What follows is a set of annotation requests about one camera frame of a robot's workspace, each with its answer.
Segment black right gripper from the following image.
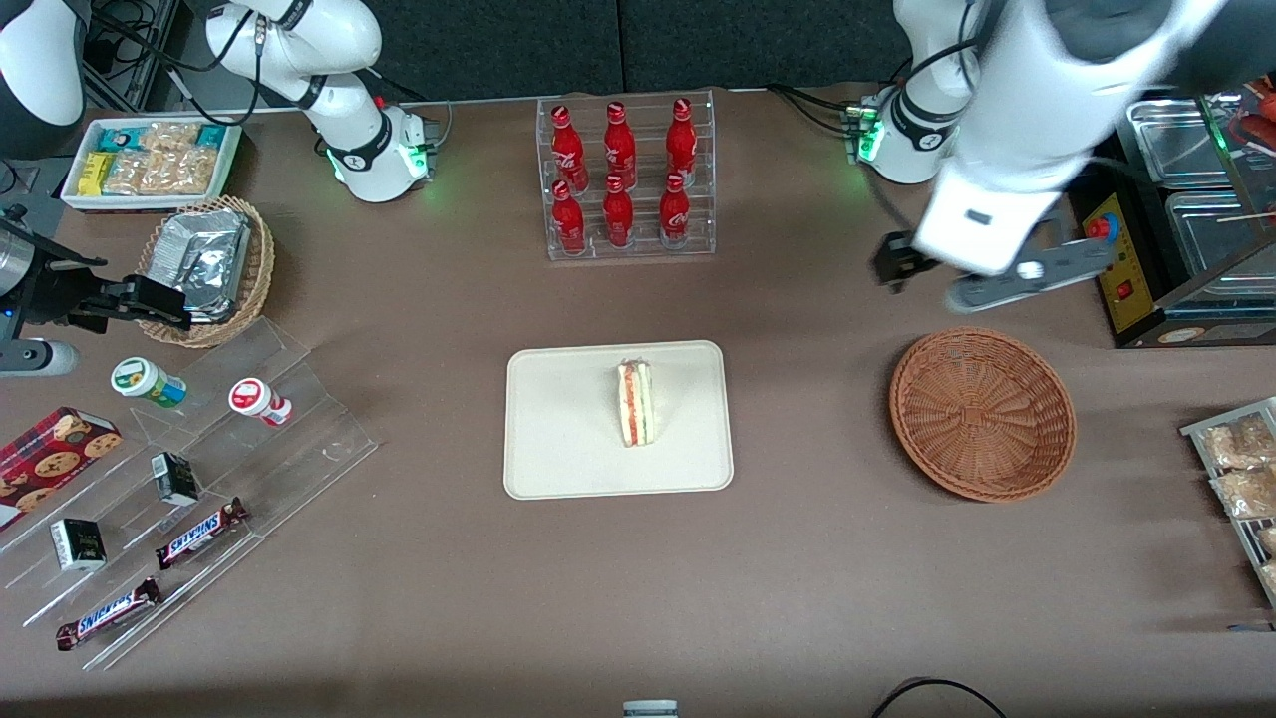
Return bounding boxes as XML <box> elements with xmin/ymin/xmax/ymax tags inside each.
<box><xmin>20</xmin><ymin>234</ymin><xmax>192</xmax><ymax>335</ymax></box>

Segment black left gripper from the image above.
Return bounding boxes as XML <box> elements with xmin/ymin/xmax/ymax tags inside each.
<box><xmin>875</xmin><ymin>231</ymin><xmax>938</xmax><ymax>292</ymax></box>

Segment triangular sandwich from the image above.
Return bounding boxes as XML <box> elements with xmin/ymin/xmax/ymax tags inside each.
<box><xmin>616</xmin><ymin>359</ymin><xmax>654</xmax><ymax>448</ymax></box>

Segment light wicker basket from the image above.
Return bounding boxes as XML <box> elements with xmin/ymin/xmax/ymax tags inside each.
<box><xmin>137</xmin><ymin>196</ymin><xmax>275</xmax><ymax>348</ymax></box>

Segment white snack tray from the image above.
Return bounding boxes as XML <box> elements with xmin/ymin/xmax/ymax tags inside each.
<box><xmin>62</xmin><ymin>117</ymin><xmax>243</xmax><ymax>212</ymax></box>

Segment brown wicker basket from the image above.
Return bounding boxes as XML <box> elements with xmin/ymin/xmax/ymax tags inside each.
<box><xmin>889</xmin><ymin>327</ymin><xmax>1078</xmax><ymax>503</ymax></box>

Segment cream plastic serving tray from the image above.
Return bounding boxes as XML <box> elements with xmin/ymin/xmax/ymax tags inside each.
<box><xmin>503</xmin><ymin>340</ymin><xmax>735</xmax><ymax>501</ymax></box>

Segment aluminium foil container stack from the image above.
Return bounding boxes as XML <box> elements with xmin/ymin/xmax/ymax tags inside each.
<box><xmin>159</xmin><ymin>209</ymin><xmax>250</xmax><ymax>322</ymax></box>

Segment green lid white jar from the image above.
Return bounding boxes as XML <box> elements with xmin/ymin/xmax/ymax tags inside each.
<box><xmin>112</xmin><ymin>357</ymin><xmax>187</xmax><ymax>408</ymax></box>

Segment clear bag of crackers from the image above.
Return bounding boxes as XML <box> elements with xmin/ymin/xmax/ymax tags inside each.
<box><xmin>105</xmin><ymin>150</ymin><xmax>160</xmax><ymax>195</ymax></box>
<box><xmin>152</xmin><ymin>148</ymin><xmax>220</xmax><ymax>195</ymax></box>
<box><xmin>140</xmin><ymin>122</ymin><xmax>200</xmax><ymax>156</ymax></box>

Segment red lid white jar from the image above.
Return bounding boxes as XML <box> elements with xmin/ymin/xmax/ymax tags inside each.
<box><xmin>229</xmin><ymin>378</ymin><xmax>293</xmax><ymax>428</ymax></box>

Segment small black carton box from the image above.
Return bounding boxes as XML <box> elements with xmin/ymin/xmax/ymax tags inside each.
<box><xmin>50</xmin><ymin>519</ymin><xmax>107</xmax><ymax>571</ymax></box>
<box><xmin>152</xmin><ymin>452</ymin><xmax>200</xmax><ymax>507</ymax></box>

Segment red tartan cookie box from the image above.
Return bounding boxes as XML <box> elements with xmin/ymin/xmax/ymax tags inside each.
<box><xmin>0</xmin><ymin>407</ymin><xmax>123</xmax><ymax>530</ymax></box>

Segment clear acrylic stepped display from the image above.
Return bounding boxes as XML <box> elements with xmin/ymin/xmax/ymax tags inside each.
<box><xmin>0</xmin><ymin>317</ymin><xmax>380</xmax><ymax>671</ymax></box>

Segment black yellow food warmer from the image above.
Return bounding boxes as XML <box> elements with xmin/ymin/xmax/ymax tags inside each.
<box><xmin>1072</xmin><ymin>85</ymin><xmax>1276</xmax><ymax>350</ymax></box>

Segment red cola bottle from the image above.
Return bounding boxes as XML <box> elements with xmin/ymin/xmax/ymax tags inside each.
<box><xmin>550</xmin><ymin>104</ymin><xmax>591</xmax><ymax>190</ymax></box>
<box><xmin>666</xmin><ymin>97</ymin><xmax>699</xmax><ymax>185</ymax></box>
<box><xmin>602</xmin><ymin>175</ymin><xmax>636</xmax><ymax>248</ymax></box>
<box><xmin>660</xmin><ymin>173</ymin><xmax>692</xmax><ymax>248</ymax></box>
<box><xmin>603</xmin><ymin>101</ymin><xmax>639</xmax><ymax>190</ymax></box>

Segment Snickers chocolate bar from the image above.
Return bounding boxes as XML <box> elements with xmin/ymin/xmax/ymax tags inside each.
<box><xmin>56</xmin><ymin>578</ymin><xmax>162</xmax><ymax>651</ymax></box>
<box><xmin>157</xmin><ymin>497</ymin><xmax>250</xmax><ymax>569</ymax></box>

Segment clear acrylic bottle rack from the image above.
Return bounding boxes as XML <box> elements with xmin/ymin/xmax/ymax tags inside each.
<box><xmin>536</xmin><ymin>90</ymin><xmax>717</xmax><ymax>262</ymax></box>

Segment steel food pan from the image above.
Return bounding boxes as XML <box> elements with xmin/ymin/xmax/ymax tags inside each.
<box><xmin>1126</xmin><ymin>98</ymin><xmax>1242</xmax><ymax>190</ymax></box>
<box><xmin>1164</xmin><ymin>189</ymin><xmax>1276</xmax><ymax>285</ymax></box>

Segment red soda cans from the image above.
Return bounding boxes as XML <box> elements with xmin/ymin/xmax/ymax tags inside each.
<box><xmin>550</xmin><ymin>179</ymin><xmax>587</xmax><ymax>256</ymax></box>

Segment red sausages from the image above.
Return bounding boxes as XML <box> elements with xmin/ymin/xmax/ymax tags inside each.
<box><xmin>1236</xmin><ymin>78</ymin><xmax>1276</xmax><ymax>156</ymax></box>

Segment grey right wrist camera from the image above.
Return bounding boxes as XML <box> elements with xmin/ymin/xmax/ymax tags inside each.
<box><xmin>0</xmin><ymin>339</ymin><xmax>79</xmax><ymax>377</ymax></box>

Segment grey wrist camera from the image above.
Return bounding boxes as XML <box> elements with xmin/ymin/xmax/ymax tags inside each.
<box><xmin>945</xmin><ymin>237</ymin><xmax>1119</xmax><ymax>314</ymax></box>
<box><xmin>0</xmin><ymin>339</ymin><xmax>79</xmax><ymax>377</ymax></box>

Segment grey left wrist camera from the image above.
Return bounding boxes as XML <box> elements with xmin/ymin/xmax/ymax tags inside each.
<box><xmin>945</xmin><ymin>237</ymin><xmax>1119</xmax><ymax>314</ymax></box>

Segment black cable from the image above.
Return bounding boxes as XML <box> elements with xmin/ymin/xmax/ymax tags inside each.
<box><xmin>768</xmin><ymin>85</ymin><xmax>878</xmax><ymax>136</ymax></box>
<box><xmin>88</xmin><ymin>0</ymin><xmax>270</xmax><ymax>126</ymax></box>
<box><xmin>872</xmin><ymin>678</ymin><xmax>1008</xmax><ymax>718</ymax></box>

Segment grey wire snack rack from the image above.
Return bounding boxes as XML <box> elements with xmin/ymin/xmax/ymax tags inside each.
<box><xmin>1179</xmin><ymin>397</ymin><xmax>1276</xmax><ymax>609</ymax></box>

